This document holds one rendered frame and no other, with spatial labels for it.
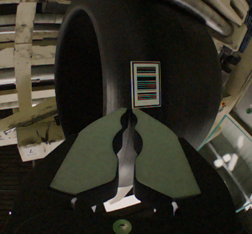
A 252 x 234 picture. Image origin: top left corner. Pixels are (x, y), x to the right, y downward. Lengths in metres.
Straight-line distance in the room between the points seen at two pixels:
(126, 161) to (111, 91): 0.12
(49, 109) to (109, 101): 0.69
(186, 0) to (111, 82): 0.21
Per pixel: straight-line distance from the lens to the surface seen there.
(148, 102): 0.21
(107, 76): 0.25
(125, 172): 0.31
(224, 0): 0.40
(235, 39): 0.54
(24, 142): 0.89
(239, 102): 0.96
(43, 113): 0.92
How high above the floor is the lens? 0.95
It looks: 35 degrees up
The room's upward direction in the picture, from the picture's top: 160 degrees counter-clockwise
